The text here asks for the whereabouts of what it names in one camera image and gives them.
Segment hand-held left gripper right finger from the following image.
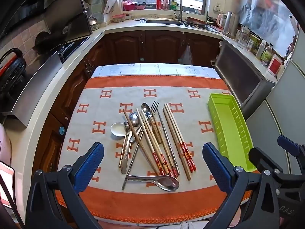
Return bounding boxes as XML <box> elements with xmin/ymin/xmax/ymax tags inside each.
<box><xmin>202</xmin><ymin>143</ymin><xmax>280</xmax><ymax>229</ymax></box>

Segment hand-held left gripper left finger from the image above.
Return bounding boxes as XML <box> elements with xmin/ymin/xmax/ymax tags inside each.
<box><xmin>25</xmin><ymin>142</ymin><xmax>105</xmax><ymax>229</ymax></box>

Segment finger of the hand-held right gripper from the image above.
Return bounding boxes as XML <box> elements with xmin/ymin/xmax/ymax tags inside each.
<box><xmin>248</xmin><ymin>147</ymin><xmax>297</xmax><ymax>174</ymax></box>
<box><xmin>277</xmin><ymin>135</ymin><xmax>305</xmax><ymax>171</ymax></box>

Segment red-striped wooden chopstick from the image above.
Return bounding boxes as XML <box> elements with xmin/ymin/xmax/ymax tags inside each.
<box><xmin>141</xmin><ymin>109</ymin><xmax>178</xmax><ymax>178</ymax></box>
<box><xmin>136</xmin><ymin>108</ymin><xmax>166</xmax><ymax>175</ymax></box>
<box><xmin>164</xmin><ymin>104</ymin><xmax>193</xmax><ymax>173</ymax></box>
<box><xmin>166</xmin><ymin>103</ymin><xmax>197</xmax><ymax>172</ymax></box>

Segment thin gold-handled spoon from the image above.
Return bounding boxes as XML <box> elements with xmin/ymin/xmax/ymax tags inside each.
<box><xmin>118</xmin><ymin>121</ymin><xmax>131</xmax><ymax>168</ymax></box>

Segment green plastic utensil tray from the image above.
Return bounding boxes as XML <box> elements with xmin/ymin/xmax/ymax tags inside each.
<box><xmin>207</xmin><ymin>93</ymin><xmax>257</xmax><ymax>173</ymax></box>

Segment metal chopstick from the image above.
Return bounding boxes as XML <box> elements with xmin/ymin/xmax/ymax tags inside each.
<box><xmin>122</xmin><ymin>130</ymin><xmax>144</xmax><ymax>191</ymax></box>
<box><xmin>157</xmin><ymin>109</ymin><xmax>181</xmax><ymax>175</ymax></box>

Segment white ceramic spoon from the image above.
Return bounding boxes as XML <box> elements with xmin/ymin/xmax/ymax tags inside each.
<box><xmin>110</xmin><ymin>122</ymin><xmax>133</xmax><ymax>140</ymax></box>

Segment large metal spoon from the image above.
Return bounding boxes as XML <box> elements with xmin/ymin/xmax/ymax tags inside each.
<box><xmin>127</xmin><ymin>175</ymin><xmax>180</xmax><ymax>192</ymax></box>

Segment round metal ladle spoon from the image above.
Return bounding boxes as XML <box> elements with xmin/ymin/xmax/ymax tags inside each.
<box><xmin>121</xmin><ymin>112</ymin><xmax>141</xmax><ymax>174</ymax></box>

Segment small metal spoon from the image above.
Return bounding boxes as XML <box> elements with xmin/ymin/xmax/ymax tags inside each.
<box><xmin>140</xmin><ymin>102</ymin><xmax>154</xmax><ymax>124</ymax></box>

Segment grey refrigerator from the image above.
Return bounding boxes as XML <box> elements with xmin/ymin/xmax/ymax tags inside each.
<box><xmin>245</xmin><ymin>26</ymin><xmax>305</xmax><ymax>174</ymax></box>

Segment red label tub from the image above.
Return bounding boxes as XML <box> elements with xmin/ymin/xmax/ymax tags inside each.
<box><xmin>267</xmin><ymin>54</ymin><xmax>284</xmax><ymax>77</ymax></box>

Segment grey steel cabinet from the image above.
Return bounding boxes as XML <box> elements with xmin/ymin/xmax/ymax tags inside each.
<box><xmin>211</xmin><ymin>38</ymin><xmax>277</xmax><ymax>120</ymax></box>

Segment orange beige printed blanket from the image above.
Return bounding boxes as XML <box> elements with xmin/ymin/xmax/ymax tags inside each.
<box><xmin>55</xmin><ymin>75</ymin><xmax>260</xmax><ymax>222</ymax></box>

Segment red-edged white box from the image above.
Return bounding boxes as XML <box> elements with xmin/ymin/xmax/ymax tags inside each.
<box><xmin>0</xmin><ymin>161</ymin><xmax>17</xmax><ymax>209</ymax></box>

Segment clear bottle green label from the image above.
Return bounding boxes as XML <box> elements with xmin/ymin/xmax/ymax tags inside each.
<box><xmin>261</xmin><ymin>44</ymin><xmax>273</xmax><ymax>67</ymax></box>

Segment low steel stove guard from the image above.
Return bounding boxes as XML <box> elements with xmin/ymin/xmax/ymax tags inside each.
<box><xmin>6</xmin><ymin>52</ymin><xmax>64</xmax><ymax>127</ymax></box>

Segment white bottle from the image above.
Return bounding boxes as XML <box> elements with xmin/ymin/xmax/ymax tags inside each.
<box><xmin>256</xmin><ymin>39</ymin><xmax>266</xmax><ymax>60</ymax></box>

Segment green label jar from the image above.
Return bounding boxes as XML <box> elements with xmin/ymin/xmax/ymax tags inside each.
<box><xmin>246</xmin><ymin>35</ymin><xmax>261</xmax><ymax>54</ymax></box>

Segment hanging plastic bag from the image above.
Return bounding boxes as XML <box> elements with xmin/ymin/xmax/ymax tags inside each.
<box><xmin>178</xmin><ymin>45</ymin><xmax>193</xmax><ymax>65</ymax></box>

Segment black gas stove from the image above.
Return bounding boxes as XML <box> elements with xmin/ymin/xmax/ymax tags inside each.
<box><xmin>56</xmin><ymin>40</ymin><xmax>90</xmax><ymax>64</ymax></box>

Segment glass jar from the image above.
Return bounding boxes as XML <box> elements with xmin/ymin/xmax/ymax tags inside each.
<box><xmin>237</xmin><ymin>25</ymin><xmax>250</xmax><ymax>49</ymax></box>

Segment brown wooden kitchen cabinets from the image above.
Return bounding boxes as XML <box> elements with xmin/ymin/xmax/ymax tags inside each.
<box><xmin>31</xmin><ymin>30</ymin><xmax>222</xmax><ymax>172</ymax></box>

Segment black wok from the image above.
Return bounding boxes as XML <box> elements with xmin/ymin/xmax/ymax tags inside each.
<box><xmin>35</xmin><ymin>31</ymin><xmax>75</xmax><ymax>53</ymax></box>

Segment steel kettle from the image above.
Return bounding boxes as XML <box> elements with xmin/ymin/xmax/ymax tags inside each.
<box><xmin>223</xmin><ymin>11</ymin><xmax>239</xmax><ymax>39</ymax></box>

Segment small metal teapot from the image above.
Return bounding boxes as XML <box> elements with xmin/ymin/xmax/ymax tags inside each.
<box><xmin>89</xmin><ymin>14</ymin><xmax>99</xmax><ymax>31</ymax></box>

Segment pink white kettle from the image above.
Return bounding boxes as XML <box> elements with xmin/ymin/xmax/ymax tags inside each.
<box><xmin>216</xmin><ymin>13</ymin><xmax>228</xmax><ymax>28</ymax></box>

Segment red pan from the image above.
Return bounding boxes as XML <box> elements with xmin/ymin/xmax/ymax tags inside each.
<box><xmin>186</xmin><ymin>16</ymin><xmax>208</xmax><ymax>27</ymax></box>

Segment steel sink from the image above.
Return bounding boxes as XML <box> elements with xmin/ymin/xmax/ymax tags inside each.
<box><xmin>140</xmin><ymin>18</ymin><xmax>191</xmax><ymax>26</ymax></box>

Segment tall steel splash panel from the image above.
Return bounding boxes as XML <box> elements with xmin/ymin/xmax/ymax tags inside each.
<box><xmin>44</xmin><ymin>0</ymin><xmax>93</xmax><ymax>44</ymax></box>

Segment pale cutting board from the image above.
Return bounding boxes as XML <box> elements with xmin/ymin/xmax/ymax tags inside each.
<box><xmin>102</xmin><ymin>0</ymin><xmax>122</xmax><ymax>15</ymax></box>

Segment pink basin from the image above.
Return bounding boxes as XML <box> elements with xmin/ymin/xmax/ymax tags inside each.
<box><xmin>123</xmin><ymin>1</ymin><xmax>147</xmax><ymax>10</ymax></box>

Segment steel faucet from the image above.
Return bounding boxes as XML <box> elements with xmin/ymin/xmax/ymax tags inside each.
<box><xmin>172</xmin><ymin>0</ymin><xmax>184</xmax><ymax>22</ymax></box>

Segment black range hood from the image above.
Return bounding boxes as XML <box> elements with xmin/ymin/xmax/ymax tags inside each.
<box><xmin>0</xmin><ymin>0</ymin><xmax>72</xmax><ymax>39</ymax></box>

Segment black appliance with red handle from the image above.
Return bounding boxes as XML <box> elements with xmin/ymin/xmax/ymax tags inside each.
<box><xmin>0</xmin><ymin>48</ymin><xmax>27</xmax><ymax>93</ymax></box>

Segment clear plastic wall cover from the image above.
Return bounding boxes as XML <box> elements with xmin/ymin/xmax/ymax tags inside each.
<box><xmin>239</xmin><ymin>0</ymin><xmax>299</xmax><ymax>56</ymax></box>

